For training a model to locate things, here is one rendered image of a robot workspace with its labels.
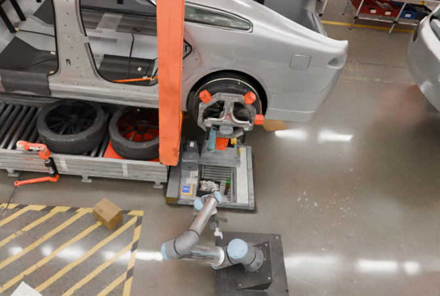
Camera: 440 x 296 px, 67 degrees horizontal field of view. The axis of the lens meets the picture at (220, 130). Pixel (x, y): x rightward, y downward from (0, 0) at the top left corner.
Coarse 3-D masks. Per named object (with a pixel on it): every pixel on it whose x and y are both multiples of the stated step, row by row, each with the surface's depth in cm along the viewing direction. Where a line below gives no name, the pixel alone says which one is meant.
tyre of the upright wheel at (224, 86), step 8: (224, 72) 319; (208, 80) 319; (216, 80) 313; (224, 80) 311; (232, 80) 311; (240, 80) 315; (248, 80) 322; (200, 88) 320; (208, 88) 309; (216, 88) 306; (224, 88) 306; (232, 88) 306; (240, 88) 307; (248, 88) 313; (256, 88) 329; (256, 96) 320; (256, 104) 319; (256, 112) 326
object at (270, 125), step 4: (260, 104) 470; (260, 108) 466; (260, 112) 460; (264, 120) 450; (268, 120) 451; (272, 120) 452; (276, 120) 453; (280, 120) 454; (264, 124) 444; (268, 124) 445; (272, 124) 446; (276, 124) 447; (280, 124) 448; (268, 128) 440; (272, 128) 441; (276, 128) 442; (280, 128) 443; (284, 128) 443
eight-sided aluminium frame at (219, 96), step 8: (216, 96) 304; (224, 96) 303; (232, 96) 308; (240, 96) 306; (200, 104) 314; (208, 104) 310; (200, 112) 316; (200, 120) 325; (240, 128) 338; (224, 136) 340; (232, 136) 339
